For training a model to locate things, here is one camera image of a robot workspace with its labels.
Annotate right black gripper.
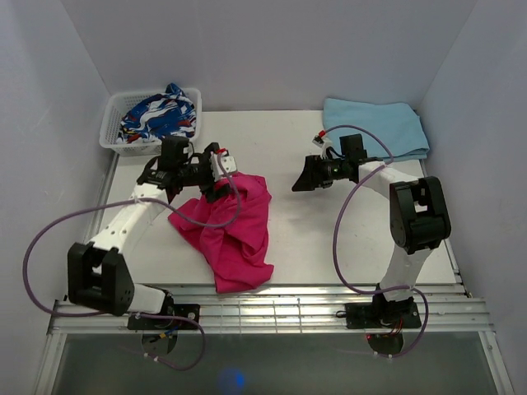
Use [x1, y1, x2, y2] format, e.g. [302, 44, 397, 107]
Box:
[291, 155, 349, 192]

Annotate magenta trousers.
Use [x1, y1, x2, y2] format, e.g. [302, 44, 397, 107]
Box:
[168, 173, 274, 294]

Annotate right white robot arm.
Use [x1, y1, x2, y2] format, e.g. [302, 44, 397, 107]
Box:
[291, 131, 451, 332]

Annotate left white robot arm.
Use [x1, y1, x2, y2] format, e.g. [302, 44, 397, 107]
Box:
[68, 137, 238, 329]

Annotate folded light blue trousers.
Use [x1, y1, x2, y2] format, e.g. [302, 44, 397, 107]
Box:
[323, 98, 430, 161]

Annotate blue white patterned garment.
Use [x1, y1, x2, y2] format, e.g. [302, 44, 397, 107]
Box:
[116, 83, 197, 144]

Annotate white plastic basket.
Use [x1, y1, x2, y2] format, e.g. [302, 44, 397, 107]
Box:
[100, 87, 202, 156]

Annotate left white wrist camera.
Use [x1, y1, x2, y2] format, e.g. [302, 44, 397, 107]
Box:
[210, 149, 238, 182]

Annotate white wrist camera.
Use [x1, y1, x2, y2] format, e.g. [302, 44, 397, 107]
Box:
[312, 130, 333, 160]
[210, 149, 238, 182]

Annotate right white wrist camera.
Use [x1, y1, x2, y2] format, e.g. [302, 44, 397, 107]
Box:
[312, 130, 333, 160]

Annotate aluminium rail frame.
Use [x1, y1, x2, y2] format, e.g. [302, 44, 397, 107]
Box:
[35, 156, 515, 395]

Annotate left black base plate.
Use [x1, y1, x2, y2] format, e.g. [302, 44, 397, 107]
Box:
[126, 304, 201, 331]

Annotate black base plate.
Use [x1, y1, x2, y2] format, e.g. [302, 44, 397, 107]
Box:
[126, 304, 201, 331]
[344, 303, 422, 329]

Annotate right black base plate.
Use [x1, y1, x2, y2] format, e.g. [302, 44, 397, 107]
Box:
[344, 303, 422, 329]

